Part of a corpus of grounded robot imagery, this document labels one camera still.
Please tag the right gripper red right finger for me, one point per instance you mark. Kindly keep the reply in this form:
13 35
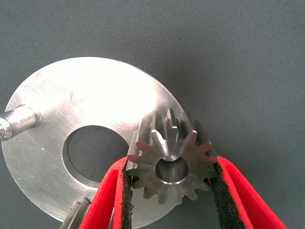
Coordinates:
243 202

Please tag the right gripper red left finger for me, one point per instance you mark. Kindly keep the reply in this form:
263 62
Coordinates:
104 198

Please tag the small steel planetary gear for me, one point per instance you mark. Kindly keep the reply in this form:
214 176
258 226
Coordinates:
147 167
76 214

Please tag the round metal carrier plate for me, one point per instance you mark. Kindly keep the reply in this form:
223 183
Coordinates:
95 95

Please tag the dark grey table cloth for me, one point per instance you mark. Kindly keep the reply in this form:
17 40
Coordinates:
226 59

